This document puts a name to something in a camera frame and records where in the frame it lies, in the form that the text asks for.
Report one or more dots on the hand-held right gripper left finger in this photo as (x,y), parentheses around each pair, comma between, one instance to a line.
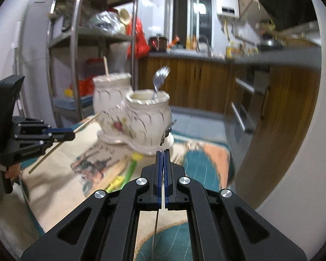
(159,168)

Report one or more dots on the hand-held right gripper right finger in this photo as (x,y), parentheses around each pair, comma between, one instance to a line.
(166,168)

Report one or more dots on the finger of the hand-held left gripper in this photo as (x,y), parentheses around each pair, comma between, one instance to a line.
(34,127)
(32,148)

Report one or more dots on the yellow green plastic spoon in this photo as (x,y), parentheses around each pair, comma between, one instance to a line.
(130,168)

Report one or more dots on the metal spoon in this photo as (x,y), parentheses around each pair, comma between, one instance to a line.
(167,134)

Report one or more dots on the white floral ceramic jar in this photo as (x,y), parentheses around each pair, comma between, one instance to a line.
(108,98)
(149,119)

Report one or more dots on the wooden chopstick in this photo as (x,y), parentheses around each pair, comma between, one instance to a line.
(87,123)
(106,66)

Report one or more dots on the person's left hand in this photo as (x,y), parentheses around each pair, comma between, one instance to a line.
(13,173)

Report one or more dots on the blue plastic bin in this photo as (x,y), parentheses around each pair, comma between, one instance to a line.
(70,107)

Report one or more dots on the crumpled red plastic bag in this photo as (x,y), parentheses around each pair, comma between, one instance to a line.
(87,87)

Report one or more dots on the metal fork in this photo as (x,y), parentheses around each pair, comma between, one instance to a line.
(159,80)

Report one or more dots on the wooden kitchen counter cabinet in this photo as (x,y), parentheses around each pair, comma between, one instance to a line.
(195,81)

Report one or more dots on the metal shelf rack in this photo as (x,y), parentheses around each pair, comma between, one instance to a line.
(77,32)

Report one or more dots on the white plastic bag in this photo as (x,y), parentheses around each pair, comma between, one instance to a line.
(119,57)

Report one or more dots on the dark electric pressure cooker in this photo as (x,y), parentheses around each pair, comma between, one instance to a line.
(157,44)

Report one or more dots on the orange bottles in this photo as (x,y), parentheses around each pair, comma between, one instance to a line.
(190,43)

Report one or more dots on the clear plastic bag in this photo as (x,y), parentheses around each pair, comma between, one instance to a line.
(106,21)

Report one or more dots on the hanging red plastic bag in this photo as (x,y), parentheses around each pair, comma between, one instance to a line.
(138,40)

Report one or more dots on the metal faucet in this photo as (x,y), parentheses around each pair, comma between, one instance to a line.
(205,45)

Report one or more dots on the yellow oil bottle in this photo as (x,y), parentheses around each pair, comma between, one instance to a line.
(229,51)

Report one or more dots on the beige ceramic cup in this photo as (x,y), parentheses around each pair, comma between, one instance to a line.
(125,16)

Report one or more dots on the window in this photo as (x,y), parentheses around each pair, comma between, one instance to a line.
(191,16)

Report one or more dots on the black wok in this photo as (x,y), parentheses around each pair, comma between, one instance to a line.
(269,45)

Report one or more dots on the white water heater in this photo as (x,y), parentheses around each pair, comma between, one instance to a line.
(227,0)

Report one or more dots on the black range hood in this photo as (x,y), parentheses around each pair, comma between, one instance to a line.
(285,2)

